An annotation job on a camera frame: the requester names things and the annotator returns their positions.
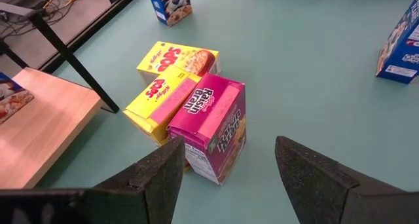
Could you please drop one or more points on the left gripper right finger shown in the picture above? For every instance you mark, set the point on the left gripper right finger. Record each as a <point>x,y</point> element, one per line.
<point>311,191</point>

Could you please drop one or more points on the yellow Corn Pops cereal box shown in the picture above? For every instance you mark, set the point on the yellow Corn Pops cereal box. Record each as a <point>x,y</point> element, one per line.
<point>157,103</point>
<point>176,57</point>

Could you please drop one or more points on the wooden shelf board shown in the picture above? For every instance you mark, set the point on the wooden shelf board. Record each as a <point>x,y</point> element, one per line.
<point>42,129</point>

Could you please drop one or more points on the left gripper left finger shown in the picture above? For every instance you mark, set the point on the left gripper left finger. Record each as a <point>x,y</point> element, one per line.
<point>154,191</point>

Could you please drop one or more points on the pink Raisin Bran cereal box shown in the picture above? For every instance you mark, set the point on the pink Raisin Bran cereal box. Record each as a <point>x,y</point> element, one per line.
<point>209,129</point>

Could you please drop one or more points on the black aluminium table frame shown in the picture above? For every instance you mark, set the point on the black aluminium table frame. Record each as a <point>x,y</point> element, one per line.
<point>98,25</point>

